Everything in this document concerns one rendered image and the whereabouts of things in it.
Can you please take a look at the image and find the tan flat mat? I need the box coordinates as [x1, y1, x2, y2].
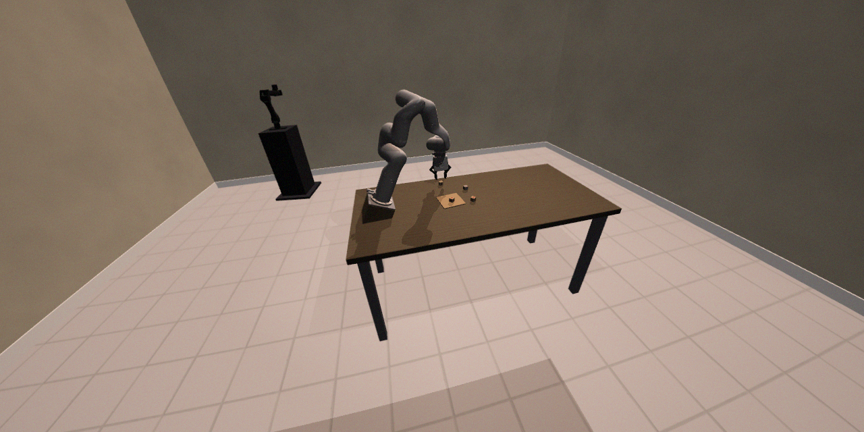
[436, 193, 466, 209]

